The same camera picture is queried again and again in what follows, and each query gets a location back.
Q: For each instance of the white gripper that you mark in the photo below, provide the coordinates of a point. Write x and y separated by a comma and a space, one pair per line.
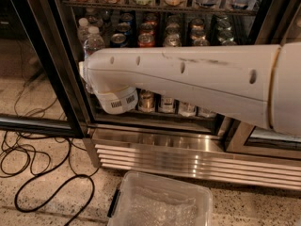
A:
120, 102

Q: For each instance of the clear water bottle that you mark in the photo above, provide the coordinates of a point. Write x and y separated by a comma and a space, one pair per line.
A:
82, 31
94, 41

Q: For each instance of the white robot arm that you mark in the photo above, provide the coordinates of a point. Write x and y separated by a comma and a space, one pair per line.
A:
256, 84

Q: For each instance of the bottom shelf brown can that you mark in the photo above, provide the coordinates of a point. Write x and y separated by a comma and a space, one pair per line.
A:
146, 101

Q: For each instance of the stainless steel fridge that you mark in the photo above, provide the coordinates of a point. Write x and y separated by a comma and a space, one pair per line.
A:
216, 148

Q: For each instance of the open glass fridge door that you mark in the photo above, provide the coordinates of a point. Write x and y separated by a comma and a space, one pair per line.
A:
39, 90

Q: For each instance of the blue Pepsi can front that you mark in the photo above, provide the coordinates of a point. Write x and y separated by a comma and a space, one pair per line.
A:
118, 40

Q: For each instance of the red Coca-Cola can front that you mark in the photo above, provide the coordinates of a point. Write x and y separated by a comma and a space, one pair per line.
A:
146, 40

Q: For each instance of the clear plastic storage bin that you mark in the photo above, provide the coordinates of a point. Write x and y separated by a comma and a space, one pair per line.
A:
148, 200

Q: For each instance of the upper wire shelf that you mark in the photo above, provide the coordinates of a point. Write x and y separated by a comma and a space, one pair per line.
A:
162, 9

